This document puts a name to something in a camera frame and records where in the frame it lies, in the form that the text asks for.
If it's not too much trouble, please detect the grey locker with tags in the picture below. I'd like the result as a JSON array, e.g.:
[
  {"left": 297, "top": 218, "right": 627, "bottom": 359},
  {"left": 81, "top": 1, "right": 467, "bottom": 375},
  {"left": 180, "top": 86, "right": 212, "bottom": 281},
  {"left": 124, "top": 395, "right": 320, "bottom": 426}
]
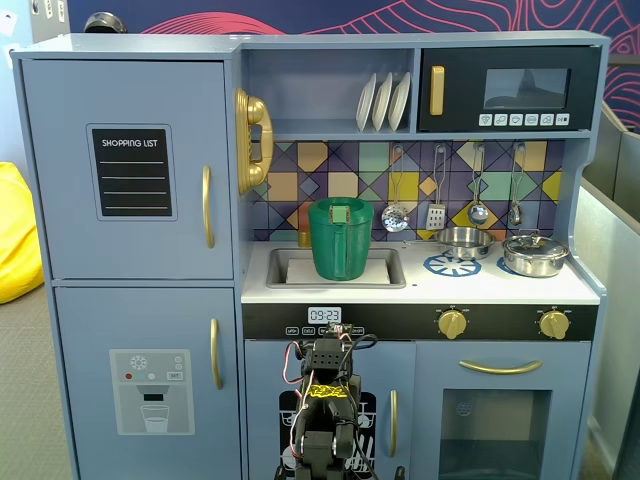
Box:
[{"left": 28, "top": 0, "right": 70, "bottom": 45}]

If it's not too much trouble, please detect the green plastic pitcher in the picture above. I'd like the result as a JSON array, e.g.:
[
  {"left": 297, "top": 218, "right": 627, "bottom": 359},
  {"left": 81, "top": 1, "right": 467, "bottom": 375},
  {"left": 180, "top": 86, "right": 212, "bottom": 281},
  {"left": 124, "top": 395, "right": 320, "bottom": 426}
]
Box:
[{"left": 307, "top": 196, "right": 375, "bottom": 282}]

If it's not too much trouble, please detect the blue water dispenser door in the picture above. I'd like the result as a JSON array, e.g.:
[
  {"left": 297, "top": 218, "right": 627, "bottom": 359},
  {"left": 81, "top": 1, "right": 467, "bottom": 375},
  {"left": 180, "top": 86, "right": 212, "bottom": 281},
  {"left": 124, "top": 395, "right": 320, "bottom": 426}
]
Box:
[{"left": 53, "top": 287, "right": 242, "bottom": 480}]

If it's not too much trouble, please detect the metal skimmer spoon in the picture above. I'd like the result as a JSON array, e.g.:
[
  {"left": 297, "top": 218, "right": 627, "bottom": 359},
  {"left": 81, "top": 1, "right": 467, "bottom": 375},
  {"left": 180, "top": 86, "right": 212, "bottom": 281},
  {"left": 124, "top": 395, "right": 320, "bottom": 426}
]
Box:
[{"left": 381, "top": 144, "right": 411, "bottom": 234}]

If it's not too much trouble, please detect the metal slotted spatula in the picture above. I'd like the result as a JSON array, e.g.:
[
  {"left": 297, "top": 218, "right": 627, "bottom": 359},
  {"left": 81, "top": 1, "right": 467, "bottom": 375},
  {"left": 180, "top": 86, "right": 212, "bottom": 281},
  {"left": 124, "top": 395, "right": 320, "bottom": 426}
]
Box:
[{"left": 425, "top": 144, "right": 447, "bottom": 232}]

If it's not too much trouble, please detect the blue oven door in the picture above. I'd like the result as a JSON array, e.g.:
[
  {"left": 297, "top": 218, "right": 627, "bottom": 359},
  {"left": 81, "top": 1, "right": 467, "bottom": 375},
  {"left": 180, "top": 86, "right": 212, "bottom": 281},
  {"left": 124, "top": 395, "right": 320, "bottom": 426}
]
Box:
[{"left": 414, "top": 341, "right": 593, "bottom": 480}]

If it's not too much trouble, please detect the grey metal partition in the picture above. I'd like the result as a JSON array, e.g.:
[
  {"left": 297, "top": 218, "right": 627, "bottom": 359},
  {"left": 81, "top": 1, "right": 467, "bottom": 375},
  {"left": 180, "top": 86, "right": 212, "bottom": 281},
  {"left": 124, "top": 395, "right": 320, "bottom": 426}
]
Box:
[{"left": 573, "top": 98, "right": 640, "bottom": 480}]

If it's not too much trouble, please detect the gold oven door handle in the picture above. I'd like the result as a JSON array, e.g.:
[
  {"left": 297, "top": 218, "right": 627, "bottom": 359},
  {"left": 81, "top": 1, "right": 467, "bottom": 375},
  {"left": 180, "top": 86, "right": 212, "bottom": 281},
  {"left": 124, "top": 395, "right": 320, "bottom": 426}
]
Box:
[{"left": 458, "top": 359, "right": 545, "bottom": 376}]

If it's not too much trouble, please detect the black toy microwave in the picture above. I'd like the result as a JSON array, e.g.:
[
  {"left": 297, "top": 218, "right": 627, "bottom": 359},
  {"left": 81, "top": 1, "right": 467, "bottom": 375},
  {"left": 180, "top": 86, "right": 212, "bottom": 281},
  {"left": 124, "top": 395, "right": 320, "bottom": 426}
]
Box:
[{"left": 418, "top": 46, "right": 602, "bottom": 133}]

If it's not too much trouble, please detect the gold dishwasher door handle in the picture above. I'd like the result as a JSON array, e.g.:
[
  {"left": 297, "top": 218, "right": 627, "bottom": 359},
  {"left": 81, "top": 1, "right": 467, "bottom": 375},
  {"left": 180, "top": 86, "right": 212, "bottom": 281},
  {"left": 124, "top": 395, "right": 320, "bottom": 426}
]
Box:
[{"left": 388, "top": 389, "right": 400, "bottom": 459}]

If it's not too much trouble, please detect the white toy plate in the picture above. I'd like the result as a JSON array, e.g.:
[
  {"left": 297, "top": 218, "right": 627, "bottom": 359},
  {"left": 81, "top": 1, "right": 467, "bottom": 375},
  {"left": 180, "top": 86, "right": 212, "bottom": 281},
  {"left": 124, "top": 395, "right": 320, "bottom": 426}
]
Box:
[
  {"left": 388, "top": 71, "right": 412, "bottom": 133},
  {"left": 371, "top": 72, "right": 395, "bottom": 133},
  {"left": 355, "top": 72, "right": 378, "bottom": 133}
]

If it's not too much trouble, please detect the blue shopping list door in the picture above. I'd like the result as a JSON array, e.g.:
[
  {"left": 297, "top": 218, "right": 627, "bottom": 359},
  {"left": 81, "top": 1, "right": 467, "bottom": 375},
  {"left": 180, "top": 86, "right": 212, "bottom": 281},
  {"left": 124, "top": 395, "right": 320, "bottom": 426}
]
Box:
[{"left": 20, "top": 59, "right": 235, "bottom": 280}]

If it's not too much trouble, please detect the gold stove knob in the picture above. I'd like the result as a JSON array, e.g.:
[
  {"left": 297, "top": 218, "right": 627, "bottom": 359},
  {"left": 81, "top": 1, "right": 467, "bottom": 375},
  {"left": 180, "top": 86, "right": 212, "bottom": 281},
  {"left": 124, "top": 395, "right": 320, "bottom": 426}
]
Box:
[
  {"left": 437, "top": 308, "right": 470, "bottom": 341},
  {"left": 538, "top": 309, "right": 571, "bottom": 341}
]

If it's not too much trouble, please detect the blue toy kitchen cabinet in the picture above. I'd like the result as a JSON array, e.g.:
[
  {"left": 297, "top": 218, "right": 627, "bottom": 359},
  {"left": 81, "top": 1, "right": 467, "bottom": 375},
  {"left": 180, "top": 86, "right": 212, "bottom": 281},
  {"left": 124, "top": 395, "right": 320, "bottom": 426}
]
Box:
[{"left": 10, "top": 30, "right": 612, "bottom": 480}]

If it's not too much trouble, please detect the gold toy telephone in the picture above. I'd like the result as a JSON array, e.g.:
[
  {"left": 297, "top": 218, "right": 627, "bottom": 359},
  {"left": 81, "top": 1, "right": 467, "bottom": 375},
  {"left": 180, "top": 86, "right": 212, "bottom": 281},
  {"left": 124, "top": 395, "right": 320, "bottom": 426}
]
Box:
[{"left": 234, "top": 88, "right": 275, "bottom": 196}]

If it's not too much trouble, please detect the yellow beanbag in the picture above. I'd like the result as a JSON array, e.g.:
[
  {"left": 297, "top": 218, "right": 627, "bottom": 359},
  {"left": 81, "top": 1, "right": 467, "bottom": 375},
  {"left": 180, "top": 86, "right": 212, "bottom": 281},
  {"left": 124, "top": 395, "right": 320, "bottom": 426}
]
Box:
[{"left": 0, "top": 160, "right": 46, "bottom": 306}]

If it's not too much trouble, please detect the black round helmet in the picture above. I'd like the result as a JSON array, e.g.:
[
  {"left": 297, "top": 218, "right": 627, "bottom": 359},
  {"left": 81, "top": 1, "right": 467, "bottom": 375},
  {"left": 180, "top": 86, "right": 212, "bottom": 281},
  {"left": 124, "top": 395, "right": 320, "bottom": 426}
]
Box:
[{"left": 83, "top": 11, "right": 127, "bottom": 36}]

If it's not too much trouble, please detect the gold microwave door handle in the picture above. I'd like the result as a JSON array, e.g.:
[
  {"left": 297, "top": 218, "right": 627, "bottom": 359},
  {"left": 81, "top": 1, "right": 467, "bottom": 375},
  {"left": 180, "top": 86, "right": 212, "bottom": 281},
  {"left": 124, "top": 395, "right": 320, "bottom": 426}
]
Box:
[{"left": 429, "top": 65, "right": 446, "bottom": 117}]

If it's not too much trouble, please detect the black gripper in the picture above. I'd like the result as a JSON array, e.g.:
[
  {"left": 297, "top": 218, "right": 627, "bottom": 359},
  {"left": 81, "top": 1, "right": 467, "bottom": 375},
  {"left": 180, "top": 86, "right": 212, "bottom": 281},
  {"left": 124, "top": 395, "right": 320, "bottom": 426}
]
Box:
[{"left": 319, "top": 322, "right": 355, "bottom": 347}]

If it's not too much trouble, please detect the blue dishwasher door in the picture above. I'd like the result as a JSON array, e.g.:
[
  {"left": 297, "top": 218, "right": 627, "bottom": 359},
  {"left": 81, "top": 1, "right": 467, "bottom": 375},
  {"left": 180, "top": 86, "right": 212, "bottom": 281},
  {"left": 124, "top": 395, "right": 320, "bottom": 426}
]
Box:
[{"left": 243, "top": 340, "right": 418, "bottom": 480}]

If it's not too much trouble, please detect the steel pot with lid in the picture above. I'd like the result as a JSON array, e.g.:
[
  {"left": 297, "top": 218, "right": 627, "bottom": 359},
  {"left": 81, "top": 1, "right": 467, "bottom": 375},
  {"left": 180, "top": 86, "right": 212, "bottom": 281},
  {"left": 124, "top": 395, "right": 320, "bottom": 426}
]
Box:
[{"left": 501, "top": 229, "right": 571, "bottom": 278}]

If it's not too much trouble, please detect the gold shopping list door handle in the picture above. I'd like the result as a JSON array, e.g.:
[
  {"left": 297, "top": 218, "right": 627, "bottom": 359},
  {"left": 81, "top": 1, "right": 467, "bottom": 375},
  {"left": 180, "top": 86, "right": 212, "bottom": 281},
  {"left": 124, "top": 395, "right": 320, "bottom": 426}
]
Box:
[{"left": 201, "top": 164, "right": 217, "bottom": 250}]

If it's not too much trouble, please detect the grey toy sink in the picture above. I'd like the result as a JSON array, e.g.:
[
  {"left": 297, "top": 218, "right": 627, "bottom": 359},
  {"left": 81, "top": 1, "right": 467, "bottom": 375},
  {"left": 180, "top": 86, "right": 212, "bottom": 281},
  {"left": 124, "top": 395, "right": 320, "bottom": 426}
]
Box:
[{"left": 265, "top": 246, "right": 408, "bottom": 291}]

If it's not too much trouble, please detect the steel frying pan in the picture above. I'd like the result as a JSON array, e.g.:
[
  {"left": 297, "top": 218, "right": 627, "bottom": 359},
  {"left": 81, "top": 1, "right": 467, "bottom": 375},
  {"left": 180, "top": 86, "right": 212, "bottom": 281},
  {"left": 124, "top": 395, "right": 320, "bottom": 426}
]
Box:
[{"left": 403, "top": 226, "right": 497, "bottom": 262}]

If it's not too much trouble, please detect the metal whisk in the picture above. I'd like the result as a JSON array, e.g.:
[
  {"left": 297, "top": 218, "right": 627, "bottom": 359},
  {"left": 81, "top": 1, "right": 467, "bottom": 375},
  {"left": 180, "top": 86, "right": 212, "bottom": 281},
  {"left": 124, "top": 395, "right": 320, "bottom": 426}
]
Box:
[{"left": 508, "top": 143, "right": 527, "bottom": 227}]

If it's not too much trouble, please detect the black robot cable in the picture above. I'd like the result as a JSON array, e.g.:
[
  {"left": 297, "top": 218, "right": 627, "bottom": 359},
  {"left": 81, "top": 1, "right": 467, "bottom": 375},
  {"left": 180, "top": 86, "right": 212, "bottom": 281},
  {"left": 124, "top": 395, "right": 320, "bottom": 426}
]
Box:
[{"left": 344, "top": 333, "right": 380, "bottom": 480}]

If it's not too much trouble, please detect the metal ladle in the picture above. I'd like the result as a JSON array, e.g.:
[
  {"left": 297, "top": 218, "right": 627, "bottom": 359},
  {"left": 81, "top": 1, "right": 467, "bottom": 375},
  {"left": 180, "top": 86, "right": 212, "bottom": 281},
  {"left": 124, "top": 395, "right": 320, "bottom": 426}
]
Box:
[{"left": 467, "top": 143, "right": 489, "bottom": 227}]

